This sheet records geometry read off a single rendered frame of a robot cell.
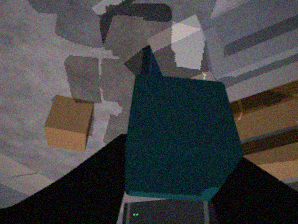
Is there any tan cardboard-coloured cube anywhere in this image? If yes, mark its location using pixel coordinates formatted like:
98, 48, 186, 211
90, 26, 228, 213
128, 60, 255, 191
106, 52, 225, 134
44, 95, 94, 153

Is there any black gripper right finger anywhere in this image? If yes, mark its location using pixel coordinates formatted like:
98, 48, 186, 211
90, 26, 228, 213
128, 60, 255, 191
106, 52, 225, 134
213, 156, 298, 224

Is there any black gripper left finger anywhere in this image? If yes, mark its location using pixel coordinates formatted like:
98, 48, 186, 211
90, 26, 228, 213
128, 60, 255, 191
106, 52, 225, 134
0, 133, 126, 224

